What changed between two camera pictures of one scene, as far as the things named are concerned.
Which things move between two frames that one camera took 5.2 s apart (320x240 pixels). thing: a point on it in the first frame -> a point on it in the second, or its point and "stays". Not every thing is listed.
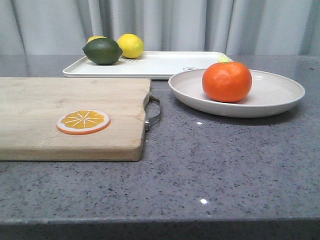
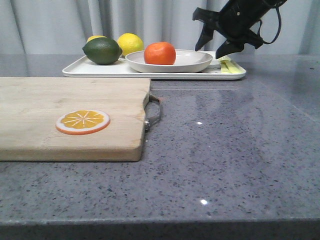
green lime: (102, 51) stays
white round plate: (269, 92) -> (186, 61)
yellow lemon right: (132, 45) stays
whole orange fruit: (227, 82) -> (160, 53)
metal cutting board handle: (147, 122) stays
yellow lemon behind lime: (95, 37) stays
